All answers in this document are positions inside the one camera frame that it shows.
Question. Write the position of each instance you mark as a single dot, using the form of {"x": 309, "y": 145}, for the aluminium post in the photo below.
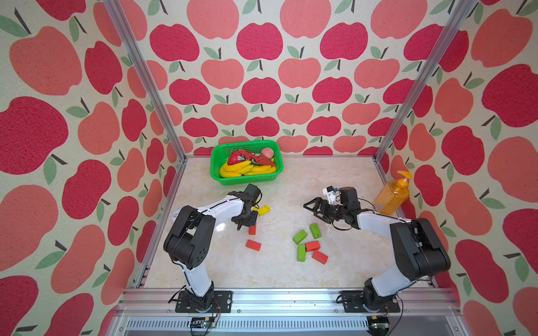
{"x": 127, "y": 36}
{"x": 448, "y": 33}

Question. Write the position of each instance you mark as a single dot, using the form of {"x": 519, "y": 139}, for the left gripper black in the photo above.
{"x": 251, "y": 222}

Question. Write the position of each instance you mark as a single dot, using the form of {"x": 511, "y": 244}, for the green plastic basket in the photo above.
{"x": 221, "y": 153}

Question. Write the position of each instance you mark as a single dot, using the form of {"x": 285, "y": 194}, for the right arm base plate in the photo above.
{"x": 358, "y": 302}

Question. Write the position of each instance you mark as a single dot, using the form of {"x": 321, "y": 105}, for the yellow banana bunch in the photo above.
{"x": 246, "y": 168}

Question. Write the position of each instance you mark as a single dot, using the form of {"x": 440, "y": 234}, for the pink peach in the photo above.
{"x": 268, "y": 153}

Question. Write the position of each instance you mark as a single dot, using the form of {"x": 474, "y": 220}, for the left aluminium post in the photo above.
{"x": 127, "y": 36}

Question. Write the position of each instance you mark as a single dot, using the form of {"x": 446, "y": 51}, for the right aluminium post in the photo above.
{"x": 448, "y": 33}

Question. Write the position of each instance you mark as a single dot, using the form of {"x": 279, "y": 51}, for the aluminium front rail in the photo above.
{"x": 289, "y": 311}

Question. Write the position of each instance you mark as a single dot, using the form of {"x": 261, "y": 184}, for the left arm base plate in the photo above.
{"x": 213, "y": 302}

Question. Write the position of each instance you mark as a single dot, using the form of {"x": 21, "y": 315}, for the red snack bag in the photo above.
{"x": 240, "y": 156}

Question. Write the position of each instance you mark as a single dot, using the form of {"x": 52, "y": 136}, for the green block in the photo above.
{"x": 301, "y": 253}
{"x": 315, "y": 231}
{"x": 299, "y": 237}

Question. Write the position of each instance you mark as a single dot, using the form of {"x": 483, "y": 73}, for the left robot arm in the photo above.
{"x": 188, "y": 241}

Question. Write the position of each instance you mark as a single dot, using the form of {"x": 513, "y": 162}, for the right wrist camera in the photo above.
{"x": 344, "y": 195}

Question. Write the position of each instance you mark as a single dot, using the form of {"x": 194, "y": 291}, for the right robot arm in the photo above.
{"x": 417, "y": 248}

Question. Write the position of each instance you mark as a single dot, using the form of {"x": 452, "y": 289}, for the orange soap dispenser bottle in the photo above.
{"x": 393, "y": 195}

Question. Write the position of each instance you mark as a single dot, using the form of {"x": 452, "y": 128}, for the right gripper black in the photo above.
{"x": 319, "y": 201}

